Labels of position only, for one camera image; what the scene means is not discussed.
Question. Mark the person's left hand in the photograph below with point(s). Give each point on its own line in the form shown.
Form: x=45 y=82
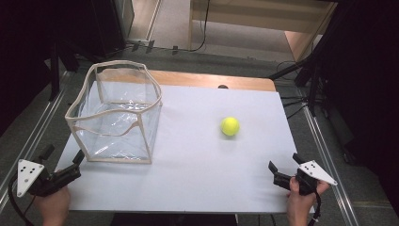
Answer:
x=55 y=207

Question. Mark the clear plastic bin beige trim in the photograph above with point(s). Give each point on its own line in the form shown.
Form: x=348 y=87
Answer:
x=113 y=125

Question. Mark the yellow tennis ball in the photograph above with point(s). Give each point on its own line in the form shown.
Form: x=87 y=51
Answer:
x=230 y=126

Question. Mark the person's right hand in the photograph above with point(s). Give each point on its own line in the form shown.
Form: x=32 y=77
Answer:
x=298 y=207

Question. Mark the dark curtain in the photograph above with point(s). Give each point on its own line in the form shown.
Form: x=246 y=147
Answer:
x=25 y=47
x=367 y=78

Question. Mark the metal floor rail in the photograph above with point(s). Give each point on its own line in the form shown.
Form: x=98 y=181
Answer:
x=34 y=132
x=329 y=163

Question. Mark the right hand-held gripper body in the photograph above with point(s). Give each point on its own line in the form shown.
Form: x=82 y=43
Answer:
x=313 y=172

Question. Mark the black tripod stand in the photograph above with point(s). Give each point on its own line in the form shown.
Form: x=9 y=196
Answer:
x=310 y=78

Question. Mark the light wooden furniture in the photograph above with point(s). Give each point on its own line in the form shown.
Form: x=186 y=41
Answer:
x=251 y=15

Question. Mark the white table sheet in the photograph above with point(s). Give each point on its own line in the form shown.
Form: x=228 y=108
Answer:
x=204 y=175

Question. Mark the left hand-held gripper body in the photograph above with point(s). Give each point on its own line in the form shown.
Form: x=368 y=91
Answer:
x=29 y=175

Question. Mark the black metal stand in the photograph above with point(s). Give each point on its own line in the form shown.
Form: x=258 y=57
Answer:
x=55 y=72

